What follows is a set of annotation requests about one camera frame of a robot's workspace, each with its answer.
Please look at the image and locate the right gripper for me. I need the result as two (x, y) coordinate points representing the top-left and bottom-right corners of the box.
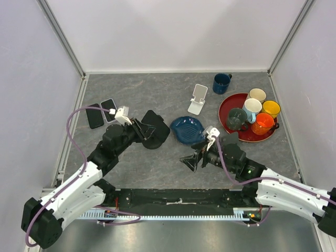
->
(179, 139), (236, 174)

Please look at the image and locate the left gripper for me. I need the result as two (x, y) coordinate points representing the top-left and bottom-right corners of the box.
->
(115, 117), (156, 156)

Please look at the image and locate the purple case phone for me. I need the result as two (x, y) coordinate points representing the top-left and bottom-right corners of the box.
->
(100, 99), (117, 123)

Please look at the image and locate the black phone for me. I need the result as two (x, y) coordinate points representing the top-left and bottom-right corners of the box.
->
(86, 109), (104, 129)

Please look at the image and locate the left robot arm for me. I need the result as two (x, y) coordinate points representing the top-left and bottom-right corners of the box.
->
(21, 119), (155, 249)

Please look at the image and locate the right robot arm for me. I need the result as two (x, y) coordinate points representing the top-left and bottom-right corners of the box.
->
(180, 133), (335, 237)

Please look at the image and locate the white phone stand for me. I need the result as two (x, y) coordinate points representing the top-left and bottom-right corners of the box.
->
(187, 83), (208, 115)

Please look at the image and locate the blue leaf dish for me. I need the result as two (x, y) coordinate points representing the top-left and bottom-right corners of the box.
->
(170, 116), (205, 145)

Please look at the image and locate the dark green glass mug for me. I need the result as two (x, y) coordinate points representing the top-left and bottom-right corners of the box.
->
(226, 108), (248, 131)

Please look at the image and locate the red round tray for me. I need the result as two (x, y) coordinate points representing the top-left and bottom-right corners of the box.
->
(218, 93), (279, 143)

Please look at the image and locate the light blue mug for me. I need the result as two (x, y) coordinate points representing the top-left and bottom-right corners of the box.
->
(243, 98), (262, 124)

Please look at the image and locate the orange mug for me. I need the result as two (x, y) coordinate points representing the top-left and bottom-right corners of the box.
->
(251, 113), (279, 135)

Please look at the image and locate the dark blue mug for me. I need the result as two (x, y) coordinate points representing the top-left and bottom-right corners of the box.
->
(213, 73), (232, 95)

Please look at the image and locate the cream mug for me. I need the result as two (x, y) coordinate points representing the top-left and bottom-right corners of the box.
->
(247, 88), (267, 104)

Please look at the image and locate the yellow mug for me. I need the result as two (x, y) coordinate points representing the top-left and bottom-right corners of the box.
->
(261, 100), (281, 119)

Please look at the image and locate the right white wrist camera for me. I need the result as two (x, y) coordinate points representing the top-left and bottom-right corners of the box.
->
(203, 126), (220, 151)

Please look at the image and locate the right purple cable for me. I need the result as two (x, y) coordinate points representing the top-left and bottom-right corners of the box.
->
(214, 136), (336, 205)

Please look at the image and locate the purple cable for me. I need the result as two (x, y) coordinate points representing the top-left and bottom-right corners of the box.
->
(25, 108), (141, 246)
(214, 136), (336, 205)

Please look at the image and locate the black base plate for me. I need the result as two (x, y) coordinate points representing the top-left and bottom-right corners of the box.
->
(102, 188), (259, 216)

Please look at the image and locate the slotted cable duct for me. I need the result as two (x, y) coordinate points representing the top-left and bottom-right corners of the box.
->
(77, 208), (261, 221)

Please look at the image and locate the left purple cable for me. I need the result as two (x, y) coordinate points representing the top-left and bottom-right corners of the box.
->
(25, 108), (141, 246)

